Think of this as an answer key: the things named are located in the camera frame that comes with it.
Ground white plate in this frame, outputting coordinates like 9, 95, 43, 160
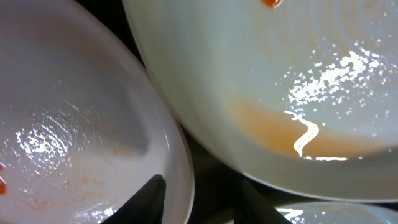
121, 0, 398, 203
266, 201, 397, 224
1, 1, 194, 223

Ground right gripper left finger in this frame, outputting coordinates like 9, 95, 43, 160
101, 174, 166, 224

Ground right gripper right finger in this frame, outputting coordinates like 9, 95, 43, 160
233, 179, 291, 224

